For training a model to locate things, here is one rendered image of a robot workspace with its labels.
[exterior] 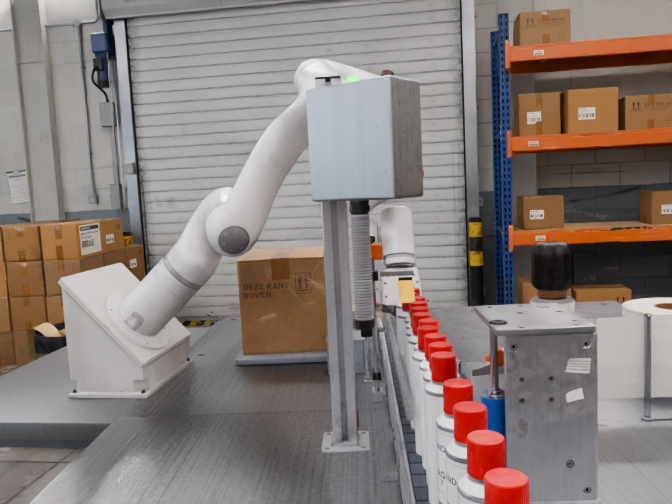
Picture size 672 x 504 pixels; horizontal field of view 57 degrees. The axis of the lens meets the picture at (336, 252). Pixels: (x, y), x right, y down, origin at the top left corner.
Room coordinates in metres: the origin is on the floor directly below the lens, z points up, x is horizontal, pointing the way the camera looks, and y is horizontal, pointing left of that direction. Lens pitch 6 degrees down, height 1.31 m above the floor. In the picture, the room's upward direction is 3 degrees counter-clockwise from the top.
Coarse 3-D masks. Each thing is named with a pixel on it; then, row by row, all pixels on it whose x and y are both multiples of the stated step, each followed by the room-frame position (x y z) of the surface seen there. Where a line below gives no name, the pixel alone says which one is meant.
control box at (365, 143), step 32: (320, 96) 1.04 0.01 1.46; (352, 96) 1.01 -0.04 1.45; (384, 96) 0.97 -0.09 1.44; (416, 96) 1.02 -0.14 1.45; (320, 128) 1.05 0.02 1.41; (352, 128) 1.01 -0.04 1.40; (384, 128) 0.97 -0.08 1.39; (416, 128) 1.02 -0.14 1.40; (320, 160) 1.05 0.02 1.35; (352, 160) 1.01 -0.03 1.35; (384, 160) 0.97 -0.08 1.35; (416, 160) 1.02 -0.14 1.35; (320, 192) 1.05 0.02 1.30; (352, 192) 1.01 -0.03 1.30; (384, 192) 0.97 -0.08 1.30; (416, 192) 1.02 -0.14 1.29
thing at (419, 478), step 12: (384, 324) 1.87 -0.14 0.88; (396, 324) 1.86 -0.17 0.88; (396, 336) 1.71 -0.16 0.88; (396, 384) 1.29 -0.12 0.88; (396, 396) 1.22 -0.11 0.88; (408, 420) 1.08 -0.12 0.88; (408, 432) 1.03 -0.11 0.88; (408, 444) 0.98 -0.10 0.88; (408, 456) 0.94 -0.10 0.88; (420, 468) 0.89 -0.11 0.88; (420, 480) 0.85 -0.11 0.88; (420, 492) 0.82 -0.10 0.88
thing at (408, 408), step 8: (392, 328) 1.46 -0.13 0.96; (392, 336) 1.39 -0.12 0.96; (392, 344) 1.31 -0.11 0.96; (392, 352) 1.28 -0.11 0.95; (400, 360) 1.19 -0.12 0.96; (400, 368) 1.14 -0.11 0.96; (400, 376) 1.09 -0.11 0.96; (400, 384) 1.04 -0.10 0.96; (408, 392) 1.00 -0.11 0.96; (408, 400) 0.96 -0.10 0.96; (408, 408) 0.93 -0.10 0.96; (408, 416) 0.91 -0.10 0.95
